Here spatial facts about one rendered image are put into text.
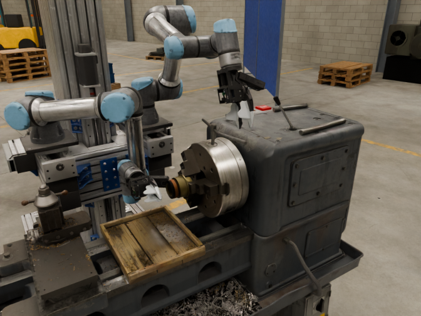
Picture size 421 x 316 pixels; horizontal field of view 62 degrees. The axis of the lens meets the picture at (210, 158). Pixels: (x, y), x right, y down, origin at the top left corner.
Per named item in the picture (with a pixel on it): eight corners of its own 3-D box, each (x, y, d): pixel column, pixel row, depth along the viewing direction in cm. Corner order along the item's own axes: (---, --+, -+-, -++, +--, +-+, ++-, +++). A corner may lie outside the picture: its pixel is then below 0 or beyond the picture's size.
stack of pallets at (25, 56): (37, 73, 1017) (32, 47, 989) (54, 76, 970) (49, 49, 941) (-8, 79, 925) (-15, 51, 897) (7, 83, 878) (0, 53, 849)
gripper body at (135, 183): (136, 202, 135) (125, 189, 144) (156, 196, 139) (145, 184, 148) (134, 185, 132) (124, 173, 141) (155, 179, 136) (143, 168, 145)
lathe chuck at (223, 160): (199, 188, 165) (202, 127, 151) (238, 226, 142) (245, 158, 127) (183, 193, 161) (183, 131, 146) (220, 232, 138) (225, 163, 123)
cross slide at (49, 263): (70, 221, 143) (69, 212, 141) (99, 286, 109) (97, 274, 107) (25, 234, 135) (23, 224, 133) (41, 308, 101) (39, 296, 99)
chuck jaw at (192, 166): (202, 173, 146) (193, 147, 148) (207, 170, 142) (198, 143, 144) (179, 179, 141) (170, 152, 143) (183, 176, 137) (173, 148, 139)
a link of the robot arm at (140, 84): (129, 101, 189) (127, 76, 183) (154, 99, 194) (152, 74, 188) (135, 107, 179) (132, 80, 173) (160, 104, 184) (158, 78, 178)
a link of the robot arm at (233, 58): (232, 56, 123) (245, 50, 115) (234, 69, 123) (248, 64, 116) (214, 57, 119) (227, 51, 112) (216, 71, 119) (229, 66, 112)
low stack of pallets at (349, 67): (339, 77, 943) (342, 60, 926) (371, 81, 887) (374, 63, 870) (316, 83, 863) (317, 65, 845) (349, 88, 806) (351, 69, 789)
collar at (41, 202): (56, 194, 124) (54, 186, 123) (60, 203, 118) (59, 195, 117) (32, 199, 120) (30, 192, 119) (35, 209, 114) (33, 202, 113)
